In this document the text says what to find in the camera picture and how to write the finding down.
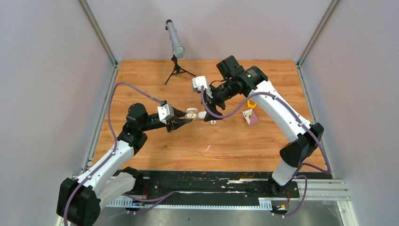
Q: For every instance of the white oval earbud case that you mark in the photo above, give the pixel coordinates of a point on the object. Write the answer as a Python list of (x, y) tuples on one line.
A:
[(202, 115)]

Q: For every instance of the yellow triangular plastic frame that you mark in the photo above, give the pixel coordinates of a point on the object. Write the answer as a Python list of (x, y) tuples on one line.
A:
[(251, 104)]

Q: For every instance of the white gold-trimmed earbud case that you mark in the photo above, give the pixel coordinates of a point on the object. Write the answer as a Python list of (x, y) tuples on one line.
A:
[(191, 113)]

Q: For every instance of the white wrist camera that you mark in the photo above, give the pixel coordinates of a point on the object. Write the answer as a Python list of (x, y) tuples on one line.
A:
[(199, 83), (165, 113)]

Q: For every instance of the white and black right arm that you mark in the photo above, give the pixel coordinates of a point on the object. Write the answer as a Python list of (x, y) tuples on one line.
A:
[(303, 136)]

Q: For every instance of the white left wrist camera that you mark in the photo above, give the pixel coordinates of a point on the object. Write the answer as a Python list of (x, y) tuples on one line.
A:
[(165, 113)]

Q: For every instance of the black microphone tripod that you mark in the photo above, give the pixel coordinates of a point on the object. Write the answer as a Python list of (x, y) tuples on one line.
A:
[(177, 69)]

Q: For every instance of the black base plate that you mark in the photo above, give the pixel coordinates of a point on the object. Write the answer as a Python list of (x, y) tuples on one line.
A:
[(212, 188)]

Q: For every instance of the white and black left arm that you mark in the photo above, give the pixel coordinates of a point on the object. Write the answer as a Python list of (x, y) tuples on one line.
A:
[(81, 200)]

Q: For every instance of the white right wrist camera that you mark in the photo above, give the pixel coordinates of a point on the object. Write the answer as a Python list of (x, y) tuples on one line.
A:
[(199, 83)]

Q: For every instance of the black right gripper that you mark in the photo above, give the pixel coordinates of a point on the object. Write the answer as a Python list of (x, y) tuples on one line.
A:
[(210, 103)]

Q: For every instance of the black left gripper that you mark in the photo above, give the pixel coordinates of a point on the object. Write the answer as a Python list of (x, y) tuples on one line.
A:
[(175, 122)]

